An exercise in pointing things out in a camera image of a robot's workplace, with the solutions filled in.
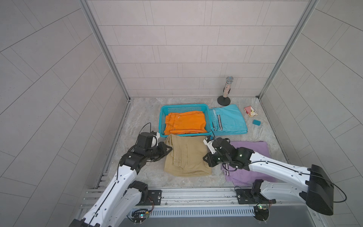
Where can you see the orange pants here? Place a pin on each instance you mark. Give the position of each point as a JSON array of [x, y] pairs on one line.
[[193, 122]]

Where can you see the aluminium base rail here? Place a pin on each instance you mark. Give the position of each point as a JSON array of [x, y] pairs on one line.
[[215, 202]]

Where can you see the right circuit board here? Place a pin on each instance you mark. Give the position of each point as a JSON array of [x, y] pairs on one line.
[[261, 213]]

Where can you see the khaki pants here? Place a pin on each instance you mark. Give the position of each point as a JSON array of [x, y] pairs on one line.
[[186, 158]]

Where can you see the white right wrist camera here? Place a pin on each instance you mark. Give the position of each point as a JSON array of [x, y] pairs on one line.
[[208, 141]]

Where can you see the left circuit board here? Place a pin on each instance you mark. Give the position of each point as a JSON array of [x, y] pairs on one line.
[[140, 215]]

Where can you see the circuit board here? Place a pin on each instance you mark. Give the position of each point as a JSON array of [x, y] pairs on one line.
[[140, 215], [261, 213]]

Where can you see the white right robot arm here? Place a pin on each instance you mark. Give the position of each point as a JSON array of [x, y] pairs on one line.
[[262, 181]]

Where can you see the teal pants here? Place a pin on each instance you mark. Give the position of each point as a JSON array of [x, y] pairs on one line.
[[227, 121]]

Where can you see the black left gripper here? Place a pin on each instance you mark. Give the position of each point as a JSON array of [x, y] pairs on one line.
[[162, 146]]

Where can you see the small teal block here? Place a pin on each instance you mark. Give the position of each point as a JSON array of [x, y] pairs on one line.
[[256, 122]]

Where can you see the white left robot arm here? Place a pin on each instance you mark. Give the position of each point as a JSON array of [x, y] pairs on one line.
[[123, 193]]

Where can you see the bottle on black stand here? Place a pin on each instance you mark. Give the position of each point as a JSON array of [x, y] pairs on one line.
[[224, 100]]

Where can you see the small red box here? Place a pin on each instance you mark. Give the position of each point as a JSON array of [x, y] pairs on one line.
[[250, 111]]

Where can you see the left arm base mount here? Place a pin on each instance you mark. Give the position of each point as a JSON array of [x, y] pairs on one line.
[[153, 198]]

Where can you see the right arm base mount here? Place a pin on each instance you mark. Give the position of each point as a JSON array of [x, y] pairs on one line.
[[249, 196]]

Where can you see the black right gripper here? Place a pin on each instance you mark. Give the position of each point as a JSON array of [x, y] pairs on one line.
[[209, 159]]

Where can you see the teal plastic basket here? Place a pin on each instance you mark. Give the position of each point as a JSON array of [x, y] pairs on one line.
[[166, 110]]

